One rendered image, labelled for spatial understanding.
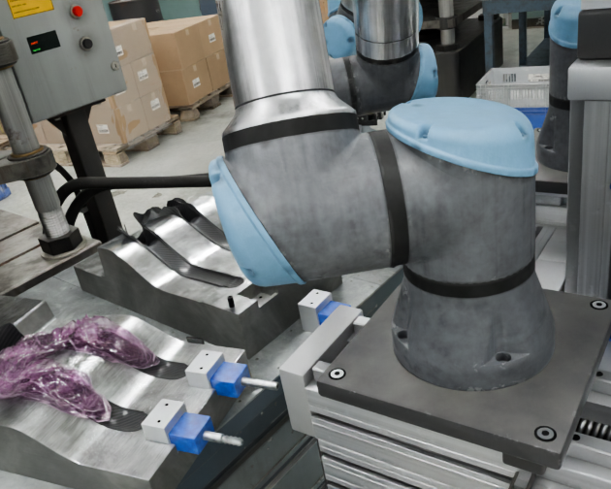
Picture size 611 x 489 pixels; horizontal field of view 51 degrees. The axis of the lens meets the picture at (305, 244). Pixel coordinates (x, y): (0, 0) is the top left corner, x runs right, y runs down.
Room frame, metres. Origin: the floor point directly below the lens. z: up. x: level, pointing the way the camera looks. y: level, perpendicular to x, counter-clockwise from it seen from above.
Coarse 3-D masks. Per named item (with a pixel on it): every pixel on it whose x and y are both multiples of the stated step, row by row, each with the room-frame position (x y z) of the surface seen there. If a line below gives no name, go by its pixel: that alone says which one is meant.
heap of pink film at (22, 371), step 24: (24, 336) 0.90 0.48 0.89; (48, 336) 0.89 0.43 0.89; (72, 336) 0.85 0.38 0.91; (96, 336) 0.83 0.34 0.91; (120, 336) 0.83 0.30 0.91; (0, 360) 0.84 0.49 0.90; (24, 360) 0.82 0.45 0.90; (48, 360) 0.77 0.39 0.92; (120, 360) 0.80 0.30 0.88; (144, 360) 0.81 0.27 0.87; (0, 384) 0.78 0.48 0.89; (24, 384) 0.74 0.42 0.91; (48, 384) 0.73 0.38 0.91; (72, 384) 0.73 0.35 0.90; (72, 408) 0.71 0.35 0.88; (96, 408) 0.71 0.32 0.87
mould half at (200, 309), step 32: (160, 224) 1.16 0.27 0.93; (96, 256) 1.23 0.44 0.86; (128, 256) 1.07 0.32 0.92; (192, 256) 1.09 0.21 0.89; (224, 256) 1.08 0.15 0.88; (96, 288) 1.16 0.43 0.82; (128, 288) 1.07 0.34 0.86; (160, 288) 1.00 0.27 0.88; (192, 288) 0.97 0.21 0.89; (224, 288) 0.95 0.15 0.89; (288, 288) 0.94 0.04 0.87; (320, 288) 1.00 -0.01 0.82; (160, 320) 1.02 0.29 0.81; (192, 320) 0.95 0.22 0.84; (224, 320) 0.88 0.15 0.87; (256, 320) 0.88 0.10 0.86; (288, 320) 0.93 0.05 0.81; (256, 352) 0.87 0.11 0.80
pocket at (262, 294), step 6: (246, 288) 0.94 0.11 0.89; (252, 288) 0.94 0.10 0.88; (258, 288) 0.95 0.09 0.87; (264, 288) 0.95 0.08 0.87; (270, 288) 0.94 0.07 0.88; (276, 288) 0.92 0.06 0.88; (240, 294) 0.92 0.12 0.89; (246, 294) 0.93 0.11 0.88; (252, 294) 0.94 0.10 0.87; (258, 294) 0.95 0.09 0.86; (264, 294) 0.95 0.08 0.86; (270, 294) 0.94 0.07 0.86; (258, 300) 0.93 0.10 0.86; (264, 300) 0.93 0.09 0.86
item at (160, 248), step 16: (160, 208) 1.22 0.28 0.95; (176, 208) 1.20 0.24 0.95; (192, 208) 1.22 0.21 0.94; (144, 224) 1.15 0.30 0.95; (192, 224) 1.17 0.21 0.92; (208, 224) 1.18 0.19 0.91; (144, 240) 1.22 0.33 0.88; (160, 240) 1.12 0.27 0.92; (224, 240) 1.14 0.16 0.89; (160, 256) 1.08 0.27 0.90; (176, 256) 1.09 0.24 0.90; (176, 272) 1.04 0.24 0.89; (192, 272) 1.05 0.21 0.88; (208, 272) 1.03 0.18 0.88
